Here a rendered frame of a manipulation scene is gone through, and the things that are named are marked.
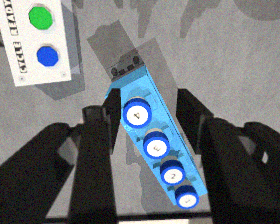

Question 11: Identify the white button panel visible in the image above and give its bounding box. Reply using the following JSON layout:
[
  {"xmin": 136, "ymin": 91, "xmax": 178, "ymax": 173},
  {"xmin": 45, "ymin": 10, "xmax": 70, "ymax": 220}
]
[{"xmin": 0, "ymin": 0, "xmax": 81, "ymax": 86}]

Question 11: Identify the blue screw cap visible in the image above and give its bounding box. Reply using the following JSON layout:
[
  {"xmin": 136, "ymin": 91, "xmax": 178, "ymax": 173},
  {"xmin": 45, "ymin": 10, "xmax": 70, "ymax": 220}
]
[
  {"xmin": 123, "ymin": 98, "xmax": 152, "ymax": 128},
  {"xmin": 160, "ymin": 160, "xmax": 186, "ymax": 185},
  {"xmin": 143, "ymin": 131, "xmax": 170, "ymax": 159},
  {"xmin": 174, "ymin": 185, "xmax": 199, "ymax": 209}
]

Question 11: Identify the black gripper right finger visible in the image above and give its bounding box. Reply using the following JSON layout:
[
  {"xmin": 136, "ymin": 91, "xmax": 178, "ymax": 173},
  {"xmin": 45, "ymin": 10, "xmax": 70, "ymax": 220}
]
[{"xmin": 176, "ymin": 88, "xmax": 280, "ymax": 224}]

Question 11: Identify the black table edge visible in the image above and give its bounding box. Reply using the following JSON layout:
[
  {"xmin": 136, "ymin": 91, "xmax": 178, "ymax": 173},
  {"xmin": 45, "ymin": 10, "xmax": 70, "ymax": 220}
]
[{"xmin": 42, "ymin": 212, "xmax": 212, "ymax": 224}]

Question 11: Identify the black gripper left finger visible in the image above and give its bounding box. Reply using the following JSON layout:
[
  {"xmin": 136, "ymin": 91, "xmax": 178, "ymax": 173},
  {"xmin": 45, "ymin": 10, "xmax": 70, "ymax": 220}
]
[{"xmin": 0, "ymin": 88, "xmax": 122, "ymax": 224}]

